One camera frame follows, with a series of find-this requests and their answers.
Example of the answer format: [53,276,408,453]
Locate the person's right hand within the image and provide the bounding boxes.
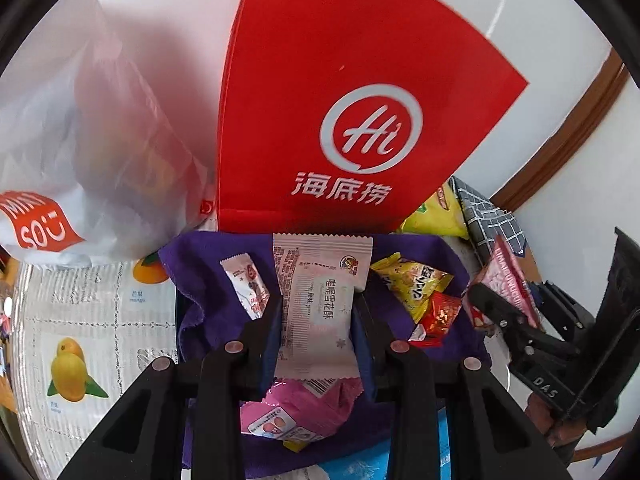
[525,390,606,451]

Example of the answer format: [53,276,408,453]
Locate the salmon pink snack packet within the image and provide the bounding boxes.
[461,234,543,331]

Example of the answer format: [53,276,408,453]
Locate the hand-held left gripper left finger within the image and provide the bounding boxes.
[55,295,283,480]

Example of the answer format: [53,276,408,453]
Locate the pale pink snack packet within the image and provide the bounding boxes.
[272,232,374,381]

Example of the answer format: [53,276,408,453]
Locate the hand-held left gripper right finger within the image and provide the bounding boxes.
[352,290,573,480]

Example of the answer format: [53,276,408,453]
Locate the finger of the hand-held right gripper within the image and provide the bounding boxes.
[467,282,581,362]
[531,280,597,345]

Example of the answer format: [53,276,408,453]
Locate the red candy packet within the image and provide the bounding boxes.
[409,291,463,348]

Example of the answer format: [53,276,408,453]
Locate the fruit print bed sheet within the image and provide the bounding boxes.
[0,232,511,480]

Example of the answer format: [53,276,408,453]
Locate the grey plaid folded cloth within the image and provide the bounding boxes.
[450,175,543,281]

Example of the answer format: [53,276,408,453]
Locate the brown wooden door frame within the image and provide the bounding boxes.
[487,50,631,211]

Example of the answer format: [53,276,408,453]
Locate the red paper bag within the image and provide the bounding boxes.
[215,0,530,236]

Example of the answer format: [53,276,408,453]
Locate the yellow triangular snack packet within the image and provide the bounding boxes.
[370,252,455,326]

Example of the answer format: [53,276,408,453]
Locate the yellow chips bag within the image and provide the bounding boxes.
[397,182,471,241]

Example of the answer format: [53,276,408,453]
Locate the blue box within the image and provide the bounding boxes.
[300,405,453,480]

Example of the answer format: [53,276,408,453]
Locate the purple towel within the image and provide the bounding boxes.
[159,230,493,471]

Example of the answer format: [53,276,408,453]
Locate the small white snack packet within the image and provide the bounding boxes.
[220,255,272,320]

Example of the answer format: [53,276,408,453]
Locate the white plastic bag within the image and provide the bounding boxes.
[0,0,218,267]

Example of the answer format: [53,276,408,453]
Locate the magenta snack packet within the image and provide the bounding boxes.
[240,377,363,453]

